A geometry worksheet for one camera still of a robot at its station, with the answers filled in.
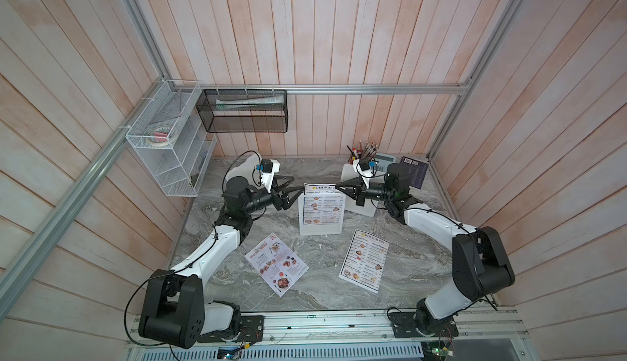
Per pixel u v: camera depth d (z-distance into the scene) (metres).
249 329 0.73
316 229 0.91
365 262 0.87
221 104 0.90
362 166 0.70
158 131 0.75
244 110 1.04
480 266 0.45
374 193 0.73
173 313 0.41
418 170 1.14
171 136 0.70
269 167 0.66
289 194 0.67
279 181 0.75
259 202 0.67
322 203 0.83
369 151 1.01
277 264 0.86
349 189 0.77
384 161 1.15
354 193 0.76
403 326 0.73
